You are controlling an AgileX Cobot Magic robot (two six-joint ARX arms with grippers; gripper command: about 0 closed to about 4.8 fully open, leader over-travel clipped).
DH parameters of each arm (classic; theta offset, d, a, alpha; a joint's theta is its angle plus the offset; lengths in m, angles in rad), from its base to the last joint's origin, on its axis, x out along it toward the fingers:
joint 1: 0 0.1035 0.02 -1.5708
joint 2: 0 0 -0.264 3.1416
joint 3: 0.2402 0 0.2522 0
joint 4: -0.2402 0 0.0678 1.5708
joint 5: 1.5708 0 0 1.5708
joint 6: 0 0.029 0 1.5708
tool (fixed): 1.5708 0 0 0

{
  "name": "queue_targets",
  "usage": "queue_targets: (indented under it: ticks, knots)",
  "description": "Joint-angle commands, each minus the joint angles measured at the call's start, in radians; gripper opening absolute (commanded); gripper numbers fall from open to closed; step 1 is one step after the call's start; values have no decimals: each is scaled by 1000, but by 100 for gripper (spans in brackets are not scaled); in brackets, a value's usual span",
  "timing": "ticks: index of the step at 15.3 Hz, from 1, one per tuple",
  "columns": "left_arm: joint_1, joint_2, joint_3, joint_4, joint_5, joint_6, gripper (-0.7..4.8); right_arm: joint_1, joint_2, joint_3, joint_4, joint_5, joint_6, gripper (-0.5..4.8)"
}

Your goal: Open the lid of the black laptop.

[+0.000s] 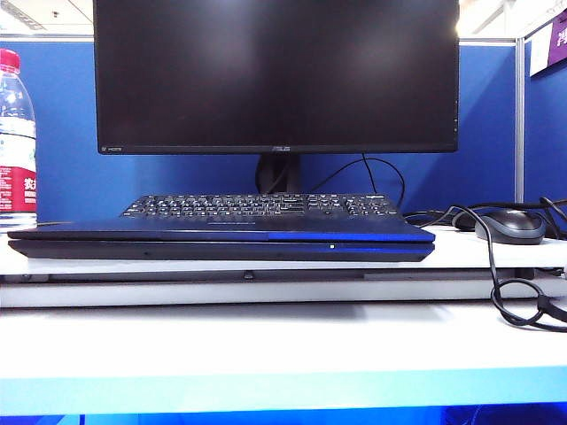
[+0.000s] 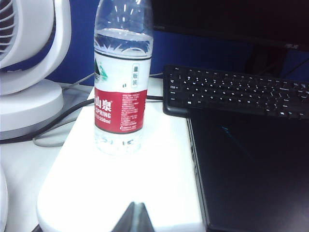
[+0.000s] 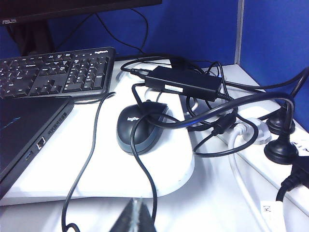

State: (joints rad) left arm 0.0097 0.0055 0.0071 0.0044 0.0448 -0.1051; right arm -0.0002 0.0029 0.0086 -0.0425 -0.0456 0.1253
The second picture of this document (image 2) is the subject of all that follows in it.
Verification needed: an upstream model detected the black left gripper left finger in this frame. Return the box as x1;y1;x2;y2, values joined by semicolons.
113;202;136;232

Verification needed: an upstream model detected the thick black cable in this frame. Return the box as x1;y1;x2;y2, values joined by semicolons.
0;95;165;145

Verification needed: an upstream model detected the blue office partition panel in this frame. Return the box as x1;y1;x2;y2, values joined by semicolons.
47;0;309;86

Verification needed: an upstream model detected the black computer keyboard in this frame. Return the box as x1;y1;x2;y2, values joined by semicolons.
162;64;309;121

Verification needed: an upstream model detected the white desk riser platform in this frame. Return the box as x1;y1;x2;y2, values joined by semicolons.
36;77;208;232

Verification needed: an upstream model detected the black computer monitor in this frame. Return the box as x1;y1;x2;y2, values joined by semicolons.
151;0;309;78

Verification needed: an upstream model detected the black laptop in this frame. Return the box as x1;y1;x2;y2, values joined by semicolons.
187;108;309;232

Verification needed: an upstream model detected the clear red-label water bottle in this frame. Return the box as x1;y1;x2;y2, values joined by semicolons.
93;0;155;156

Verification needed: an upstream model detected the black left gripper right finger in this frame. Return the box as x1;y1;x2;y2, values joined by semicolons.
134;202;155;232

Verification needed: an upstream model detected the white rounded plastic object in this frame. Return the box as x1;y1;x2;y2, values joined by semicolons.
0;164;9;232

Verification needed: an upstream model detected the white desk fan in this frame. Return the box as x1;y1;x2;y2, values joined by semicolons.
0;0;72;140

